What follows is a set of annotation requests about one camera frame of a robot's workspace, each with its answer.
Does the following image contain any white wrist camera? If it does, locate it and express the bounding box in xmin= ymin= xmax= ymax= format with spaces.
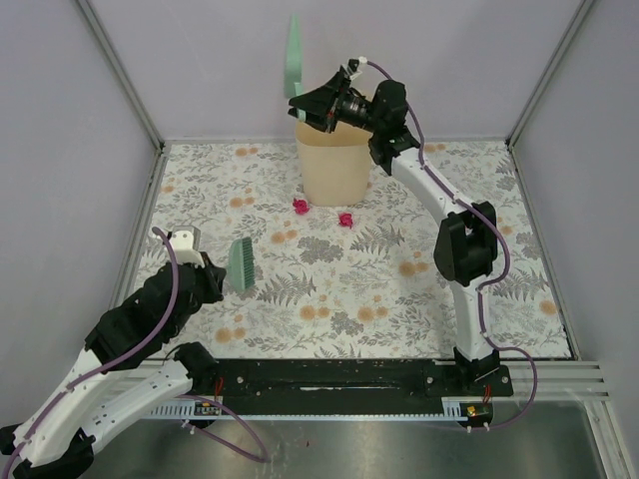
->
xmin=169 ymin=226 xmax=205 ymax=267
xmin=342 ymin=56 xmax=368 ymax=82

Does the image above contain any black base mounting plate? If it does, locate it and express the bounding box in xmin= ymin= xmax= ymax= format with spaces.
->
xmin=201 ymin=358 xmax=513 ymax=398

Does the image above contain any floral table cloth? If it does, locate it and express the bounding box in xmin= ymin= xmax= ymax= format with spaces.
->
xmin=152 ymin=142 xmax=571 ymax=359

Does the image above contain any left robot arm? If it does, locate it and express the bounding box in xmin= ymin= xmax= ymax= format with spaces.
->
xmin=1 ymin=263 xmax=226 ymax=478

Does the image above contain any pink paper scrap right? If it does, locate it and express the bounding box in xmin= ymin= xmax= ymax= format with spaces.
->
xmin=338 ymin=213 xmax=354 ymax=229

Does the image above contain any pink paper scrap by bin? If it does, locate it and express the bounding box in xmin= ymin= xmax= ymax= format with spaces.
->
xmin=293 ymin=199 xmax=310 ymax=216

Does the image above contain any beige waste bin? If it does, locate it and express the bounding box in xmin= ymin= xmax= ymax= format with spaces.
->
xmin=296 ymin=121 xmax=372 ymax=207

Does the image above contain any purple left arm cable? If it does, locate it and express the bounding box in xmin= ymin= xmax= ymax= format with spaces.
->
xmin=2 ymin=225 xmax=274 ymax=479

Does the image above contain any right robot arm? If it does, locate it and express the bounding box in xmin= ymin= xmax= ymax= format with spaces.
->
xmin=289 ymin=69 xmax=499 ymax=395

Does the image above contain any green hand brush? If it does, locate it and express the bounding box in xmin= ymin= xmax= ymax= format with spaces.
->
xmin=228 ymin=237 xmax=255 ymax=292

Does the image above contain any slotted cable duct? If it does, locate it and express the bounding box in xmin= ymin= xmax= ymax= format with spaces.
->
xmin=149 ymin=396 xmax=495 ymax=420

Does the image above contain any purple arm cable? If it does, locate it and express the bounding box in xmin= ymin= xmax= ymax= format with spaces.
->
xmin=2 ymin=225 xmax=274 ymax=479
xmin=366 ymin=58 xmax=539 ymax=435

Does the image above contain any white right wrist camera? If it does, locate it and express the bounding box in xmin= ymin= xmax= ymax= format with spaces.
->
xmin=342 ymin=56 xmax=368 ymax=82

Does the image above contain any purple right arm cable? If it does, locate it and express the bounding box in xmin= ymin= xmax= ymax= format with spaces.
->
xmin=366 ymin=58 xmax=539 ymax=435

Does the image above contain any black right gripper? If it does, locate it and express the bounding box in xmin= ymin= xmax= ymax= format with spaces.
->
xmin=288 ymin=72 xmax=382 ymax=136

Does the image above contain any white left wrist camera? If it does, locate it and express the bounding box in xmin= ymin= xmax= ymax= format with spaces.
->
xmin=169 ymin=226 xmax=205 ymax=267

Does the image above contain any green dustpan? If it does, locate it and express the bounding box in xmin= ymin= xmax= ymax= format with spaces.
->
xmin=284 ymin=14 xmax=304 ymax=100

